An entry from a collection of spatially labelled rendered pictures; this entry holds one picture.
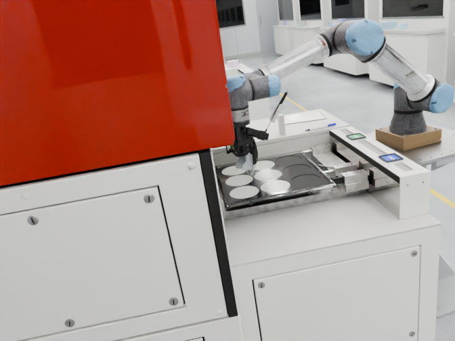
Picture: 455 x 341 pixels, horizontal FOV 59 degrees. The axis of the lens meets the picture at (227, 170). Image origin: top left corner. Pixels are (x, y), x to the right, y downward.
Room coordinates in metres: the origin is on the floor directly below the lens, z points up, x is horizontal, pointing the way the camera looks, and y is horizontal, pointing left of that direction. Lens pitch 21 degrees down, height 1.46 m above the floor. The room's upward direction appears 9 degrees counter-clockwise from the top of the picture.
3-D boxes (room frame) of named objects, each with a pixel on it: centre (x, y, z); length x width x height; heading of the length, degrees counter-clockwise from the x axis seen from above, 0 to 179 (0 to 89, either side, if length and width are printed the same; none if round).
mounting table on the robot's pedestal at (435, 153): (1.69, -0.83, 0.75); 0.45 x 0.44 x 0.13; 104
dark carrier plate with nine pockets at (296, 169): (1.36, -0.14, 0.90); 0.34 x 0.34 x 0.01; 5
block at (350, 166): (1.33, -0.41, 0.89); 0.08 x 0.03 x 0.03; 95
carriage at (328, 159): (1.40, -0.41, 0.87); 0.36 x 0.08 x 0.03; 5
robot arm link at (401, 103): (1.69, -0.82, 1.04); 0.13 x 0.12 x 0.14; 13
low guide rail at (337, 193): (1.25, -0.21, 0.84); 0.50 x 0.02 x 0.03; 95
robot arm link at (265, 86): (1.42, -0.16, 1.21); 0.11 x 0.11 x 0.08; 13
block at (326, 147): (1.57, -0.39, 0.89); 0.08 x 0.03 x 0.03; 95
